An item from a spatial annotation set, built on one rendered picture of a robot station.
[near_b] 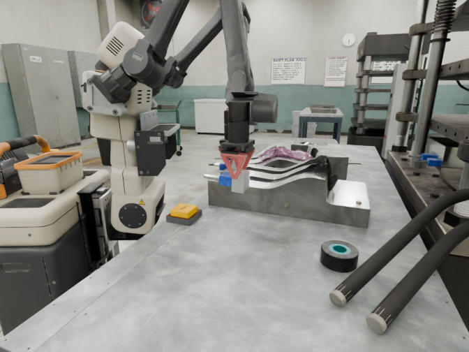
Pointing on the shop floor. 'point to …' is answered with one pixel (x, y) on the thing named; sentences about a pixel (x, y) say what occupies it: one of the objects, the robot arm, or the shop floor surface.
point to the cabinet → (42, 95)
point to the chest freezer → (211, 116)
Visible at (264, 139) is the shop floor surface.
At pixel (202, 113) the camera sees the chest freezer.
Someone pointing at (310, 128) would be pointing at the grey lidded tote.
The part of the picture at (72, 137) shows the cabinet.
